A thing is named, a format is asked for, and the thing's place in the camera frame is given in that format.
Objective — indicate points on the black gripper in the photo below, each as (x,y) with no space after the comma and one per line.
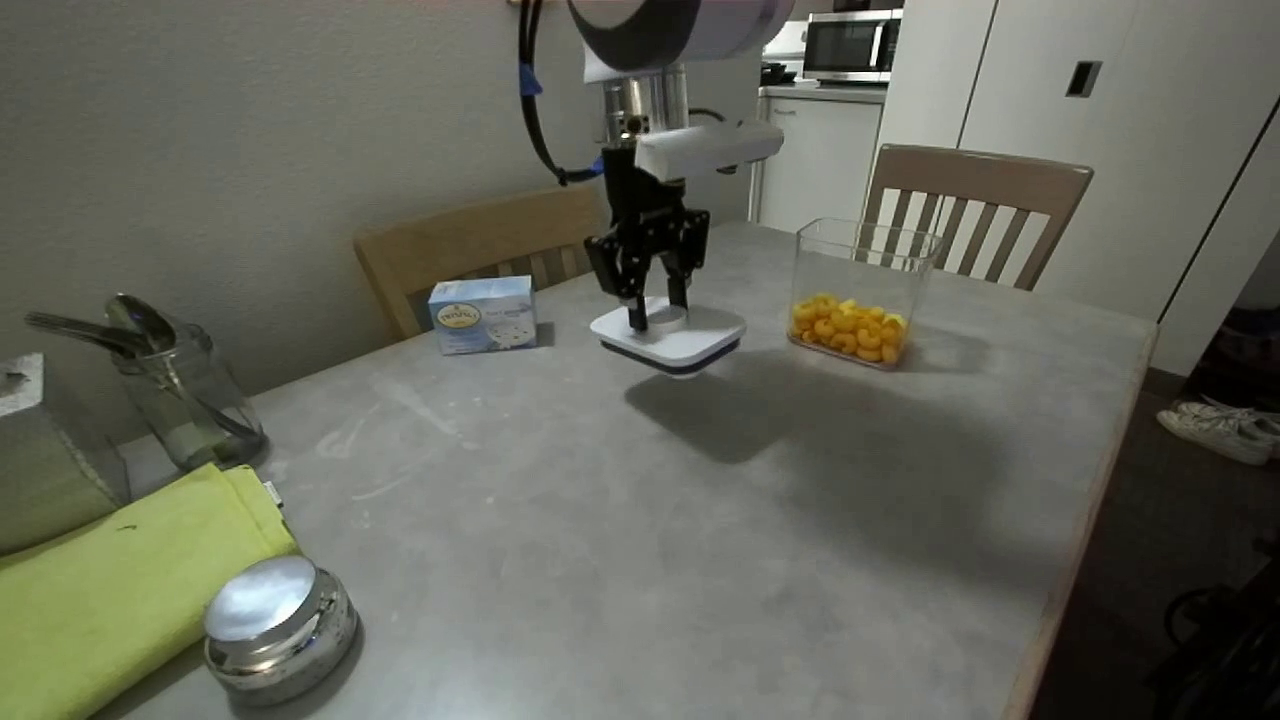
(636,195)

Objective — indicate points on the white container lid with button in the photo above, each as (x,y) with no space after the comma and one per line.
(682,340)

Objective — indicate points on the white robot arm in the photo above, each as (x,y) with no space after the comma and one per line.
(682,27)

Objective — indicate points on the clear container with orange food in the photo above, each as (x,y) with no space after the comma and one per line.
(846,328)

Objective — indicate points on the blue tea box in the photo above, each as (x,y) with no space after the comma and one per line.
(482,317)

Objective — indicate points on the white kitchen cabinet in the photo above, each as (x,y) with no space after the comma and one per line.
(826,167)

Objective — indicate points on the plain wooden chair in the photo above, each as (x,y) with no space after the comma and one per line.
(467,243)

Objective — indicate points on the microwave oven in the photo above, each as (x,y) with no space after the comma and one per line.
(855,45)

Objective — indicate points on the brown slatted wooden chair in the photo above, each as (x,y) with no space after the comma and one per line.
(982,172)

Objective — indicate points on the white tall cupboard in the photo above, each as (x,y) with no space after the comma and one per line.
(1162,172)

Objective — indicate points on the round silver tin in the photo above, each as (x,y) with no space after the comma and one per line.
(275,626)

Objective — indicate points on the white shoes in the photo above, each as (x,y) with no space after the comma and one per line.
(1222,428)

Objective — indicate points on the green cloth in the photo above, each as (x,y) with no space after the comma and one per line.
(105,602)

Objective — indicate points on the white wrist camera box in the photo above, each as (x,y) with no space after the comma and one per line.
(704,144)

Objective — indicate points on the black wall plate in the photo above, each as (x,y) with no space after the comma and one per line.
(1085,78)

